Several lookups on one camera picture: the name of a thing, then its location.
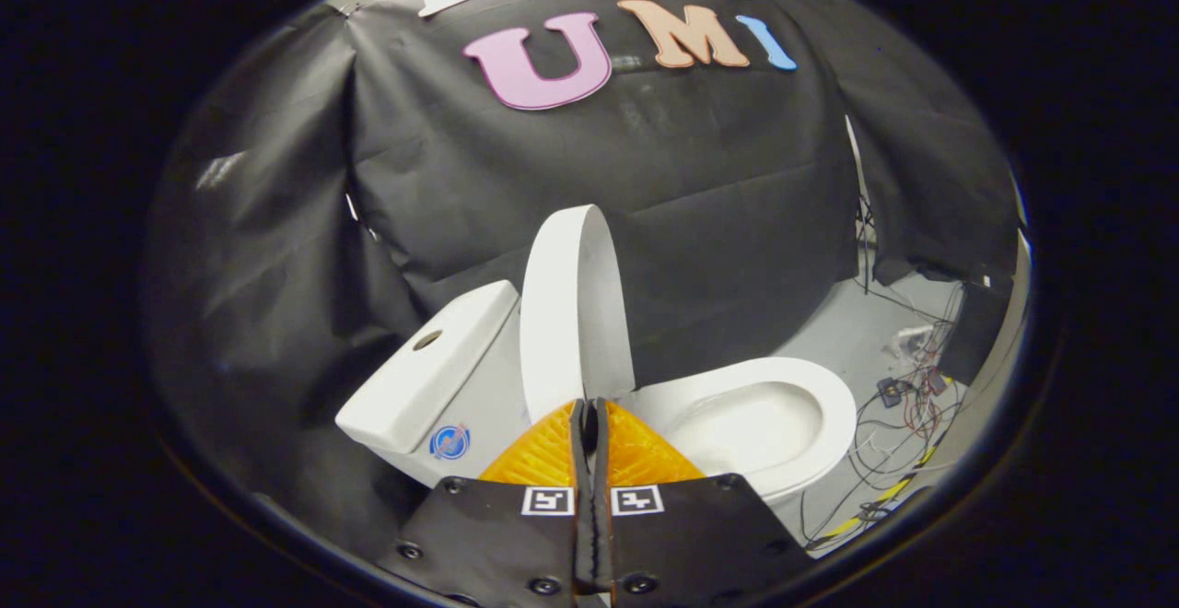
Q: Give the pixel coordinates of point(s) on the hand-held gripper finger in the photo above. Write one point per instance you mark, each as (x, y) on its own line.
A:
(601, 447)
(579, 447)

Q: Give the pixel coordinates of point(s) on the thin black light stand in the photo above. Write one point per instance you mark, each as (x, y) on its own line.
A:
(864, 221)

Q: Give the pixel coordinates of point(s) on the clear plastic bag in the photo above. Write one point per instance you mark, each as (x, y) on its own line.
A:
(914, 338)

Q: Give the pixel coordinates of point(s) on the white toilet seat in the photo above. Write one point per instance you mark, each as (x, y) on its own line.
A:
(834, 424)

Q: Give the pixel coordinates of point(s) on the white toilet lid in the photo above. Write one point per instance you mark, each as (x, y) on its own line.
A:
(571, 313)

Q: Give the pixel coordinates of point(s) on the black power adapter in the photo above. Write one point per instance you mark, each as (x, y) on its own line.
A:
(892, 391)

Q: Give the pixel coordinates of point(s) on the white toilet tank cover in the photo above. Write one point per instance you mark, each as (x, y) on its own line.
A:
(405, 396)

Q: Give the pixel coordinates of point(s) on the white toilet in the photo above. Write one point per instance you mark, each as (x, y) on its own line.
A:
(488, 387)

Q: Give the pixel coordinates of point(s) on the black backdrop cloth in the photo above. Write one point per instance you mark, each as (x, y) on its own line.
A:
(691, 184)

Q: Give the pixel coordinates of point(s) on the yellow black hazard tape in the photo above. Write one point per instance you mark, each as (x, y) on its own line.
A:
(889, 493)

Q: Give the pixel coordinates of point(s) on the black box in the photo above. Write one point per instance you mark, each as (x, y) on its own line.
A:
(976, 332)

